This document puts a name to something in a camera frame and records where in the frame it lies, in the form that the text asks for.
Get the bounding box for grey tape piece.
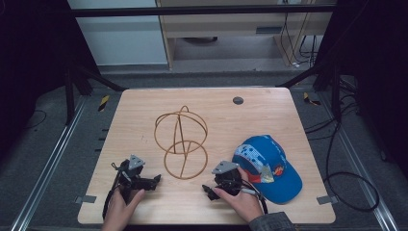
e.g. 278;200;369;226
74;194;97;205
316;194;340;206

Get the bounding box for light wooden desk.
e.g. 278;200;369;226
155;0;339;70

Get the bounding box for person's left hand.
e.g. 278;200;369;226
102;187;146;223

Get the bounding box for black horizontal frame bar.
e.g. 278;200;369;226
69;4;337;18

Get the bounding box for black cables under desk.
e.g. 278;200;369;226
279;0;319;67

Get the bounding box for dark curtain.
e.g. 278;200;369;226
0;0;101;158
315;0;408;181

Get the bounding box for yellow black floor tape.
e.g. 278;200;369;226
302;91;322;107
97;94;111;113

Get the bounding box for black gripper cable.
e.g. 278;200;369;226
101;162;125;221
238;178;269;216

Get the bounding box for black floor cables bundle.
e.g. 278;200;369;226
303;76;362;142

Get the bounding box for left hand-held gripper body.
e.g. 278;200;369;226
113;154;154;195

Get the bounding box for aluminium floor rail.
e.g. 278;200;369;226
9;95;89;231
319;91;399;231

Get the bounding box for thin black floor cable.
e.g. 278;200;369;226
24;109;48;131

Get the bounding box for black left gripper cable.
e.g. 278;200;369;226
101;162;125;221

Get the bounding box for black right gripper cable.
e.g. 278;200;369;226
238;178;269;216

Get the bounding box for golden wire hat stand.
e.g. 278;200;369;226
153;105;210;181

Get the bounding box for person's right hand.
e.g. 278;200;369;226
213;167;265;224

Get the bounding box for white cabinet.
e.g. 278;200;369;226
66;0;169;67

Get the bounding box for black metal stand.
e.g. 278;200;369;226
63;63;129;127
276;59;344;123

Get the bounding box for blue baseball cap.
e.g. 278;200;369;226
231;134;304;206

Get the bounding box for black looped floor cable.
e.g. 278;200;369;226
322;120;381;213

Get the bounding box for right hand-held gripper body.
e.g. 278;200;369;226
211;160;245;197

